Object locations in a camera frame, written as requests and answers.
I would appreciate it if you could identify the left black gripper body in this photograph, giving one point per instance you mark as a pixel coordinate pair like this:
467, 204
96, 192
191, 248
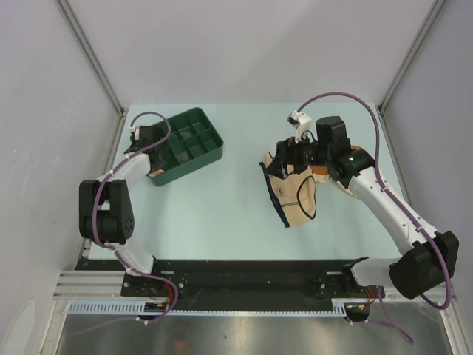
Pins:
158, 166

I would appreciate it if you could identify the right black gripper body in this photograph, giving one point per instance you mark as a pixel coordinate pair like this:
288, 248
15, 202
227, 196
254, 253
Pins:
304, 154

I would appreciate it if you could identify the peach boxer underwear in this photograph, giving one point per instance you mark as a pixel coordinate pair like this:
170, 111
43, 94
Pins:
155, 173

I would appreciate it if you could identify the beige navy-trimmed underwear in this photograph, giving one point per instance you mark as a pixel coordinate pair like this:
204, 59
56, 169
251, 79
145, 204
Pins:
293, 198

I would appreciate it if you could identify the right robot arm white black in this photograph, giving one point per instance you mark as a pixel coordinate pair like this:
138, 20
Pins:
428, 257

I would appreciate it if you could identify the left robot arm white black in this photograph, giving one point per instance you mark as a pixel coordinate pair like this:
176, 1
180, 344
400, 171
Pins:
105, 208

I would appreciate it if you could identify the orange brown underwear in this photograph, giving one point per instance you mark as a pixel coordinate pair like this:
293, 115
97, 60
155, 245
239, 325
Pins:
321, 176

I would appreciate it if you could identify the green compartment tray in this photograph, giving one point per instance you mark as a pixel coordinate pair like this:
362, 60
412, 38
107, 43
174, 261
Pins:
193, 143

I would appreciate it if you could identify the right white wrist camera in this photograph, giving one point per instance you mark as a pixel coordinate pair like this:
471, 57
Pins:
301, 122

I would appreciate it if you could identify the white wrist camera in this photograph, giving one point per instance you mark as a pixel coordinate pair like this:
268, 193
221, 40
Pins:
301, 122
135, 132

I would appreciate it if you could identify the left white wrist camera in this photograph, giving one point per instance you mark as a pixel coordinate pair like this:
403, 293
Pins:
135, 132

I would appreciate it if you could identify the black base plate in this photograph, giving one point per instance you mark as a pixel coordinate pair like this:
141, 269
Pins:
249, 285

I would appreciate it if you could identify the left aluminium frame post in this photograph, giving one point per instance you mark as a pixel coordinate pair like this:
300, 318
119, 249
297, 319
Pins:
81, 38

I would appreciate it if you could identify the aluminium frame post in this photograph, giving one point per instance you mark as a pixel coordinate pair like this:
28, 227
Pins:
81, 38
412, 53

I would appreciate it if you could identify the right aluminium frame post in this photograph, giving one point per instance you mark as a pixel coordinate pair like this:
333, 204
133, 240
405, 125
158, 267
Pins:
412, 53

